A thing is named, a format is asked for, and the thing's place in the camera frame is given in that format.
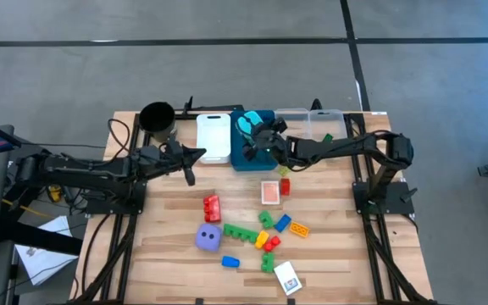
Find black table frame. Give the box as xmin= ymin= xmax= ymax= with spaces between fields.
xmin=70 ymin=96 xmax=440 ymax=305

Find teal plastic bin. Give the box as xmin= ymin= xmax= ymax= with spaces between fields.
xmin=230 ymin=109 xmax=280 ymax=172

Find white card with picture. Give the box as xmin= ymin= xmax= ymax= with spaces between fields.
xmin=273 ymin=261 xmax=303 ymax=297

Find blue toy brick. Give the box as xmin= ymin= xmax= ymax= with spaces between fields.
xmin=274 ymin=213 xmax=292 ymax=233

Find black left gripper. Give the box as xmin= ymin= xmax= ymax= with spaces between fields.
xmin=158 ymin=137 xmax=208 ymax=187

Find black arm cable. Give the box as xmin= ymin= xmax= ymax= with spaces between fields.
xmin=107 ymin=118 xmax=132 ymax=162

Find red studded toy brick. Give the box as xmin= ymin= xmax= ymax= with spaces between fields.
xmin=263 ymin=235 xmax=282 ymax=253

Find white papers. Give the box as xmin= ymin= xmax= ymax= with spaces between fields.
xmin=14 ymin=215 xmax=80 ymax=286

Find green stepped toy brick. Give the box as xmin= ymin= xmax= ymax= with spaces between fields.
xmin=260 ymin=252 xmax=276 ymax=274
xmin=258 ymin=210 xmax=275 ymax=230

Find white plastic bin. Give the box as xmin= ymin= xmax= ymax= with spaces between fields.
xmin=196 ymin=113 xmax=232 ymax=165

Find large red toy brick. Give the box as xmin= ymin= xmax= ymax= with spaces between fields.
xmin=202 ymin=194 xmax=223 ymax=224

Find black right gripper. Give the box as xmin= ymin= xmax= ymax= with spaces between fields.
xmin=243 ymin=117 xmax=298 ymax=168

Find teal foam die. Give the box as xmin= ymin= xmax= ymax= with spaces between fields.
xmin=236 ymin=110 xmax=267 ymax=146

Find black support beam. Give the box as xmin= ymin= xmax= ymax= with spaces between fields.
xmin=0 ymin=211 xmax=84 ymax=257

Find long black cable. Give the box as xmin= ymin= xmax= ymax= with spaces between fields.
xmin=80 ymin=213 xmax=114 ymax=296

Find purple foam die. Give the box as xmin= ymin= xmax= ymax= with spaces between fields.
xmin=195 ymin=223 xmax=224 ymax=252

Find black cup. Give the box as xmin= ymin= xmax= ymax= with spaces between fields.
xmin=138 ymin=101 xmax=178 ymax=143

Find yellow toy brick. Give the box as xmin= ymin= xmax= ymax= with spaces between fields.
xmin=254 ymin=230 xmax=270 ymax=250

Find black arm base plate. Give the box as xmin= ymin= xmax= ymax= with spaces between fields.
xmin=85 ymin=180 xmax=147 ymax=215
xmin=352 ymin=180 xmax=416 ymax=215

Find orange toy brick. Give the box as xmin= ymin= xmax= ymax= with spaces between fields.
xmin=289 ymin=221 xmax=312 ymax=239

